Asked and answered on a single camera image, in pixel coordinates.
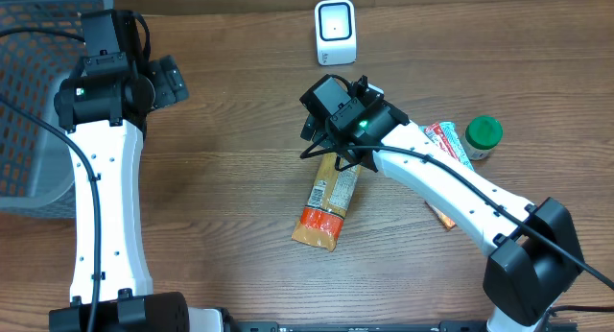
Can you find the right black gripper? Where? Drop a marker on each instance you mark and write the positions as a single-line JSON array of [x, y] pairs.
[[311, 129]]

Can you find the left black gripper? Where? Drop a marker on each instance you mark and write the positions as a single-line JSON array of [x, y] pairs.
[[172, 80]]

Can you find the red cracker sleeve package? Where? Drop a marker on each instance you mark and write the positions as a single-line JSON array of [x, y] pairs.
[[322, 218]]

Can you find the thin red snack stick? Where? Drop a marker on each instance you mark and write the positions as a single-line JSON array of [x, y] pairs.
[[443, 137]]

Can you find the teal wet wipes pack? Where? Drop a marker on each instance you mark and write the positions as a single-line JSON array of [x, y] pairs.
[[458, 140]]

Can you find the small orange tissue pack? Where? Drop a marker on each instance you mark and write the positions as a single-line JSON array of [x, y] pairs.
[[447, 222]]

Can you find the green lid jar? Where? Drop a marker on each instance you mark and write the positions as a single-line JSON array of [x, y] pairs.
[[481, 136]]

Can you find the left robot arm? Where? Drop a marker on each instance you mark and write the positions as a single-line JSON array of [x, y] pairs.
[[102, 109]]

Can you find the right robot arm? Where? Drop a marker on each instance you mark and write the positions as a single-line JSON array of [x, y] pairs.
[[532, 250]]

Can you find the white barcode scanner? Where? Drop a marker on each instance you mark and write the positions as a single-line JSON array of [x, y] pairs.
[[336, 35]]

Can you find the grey plastic mesh basket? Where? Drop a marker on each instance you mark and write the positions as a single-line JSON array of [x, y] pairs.
[[40, 46]]

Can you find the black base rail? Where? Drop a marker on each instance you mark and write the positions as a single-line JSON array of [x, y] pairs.
[[443, 326]]

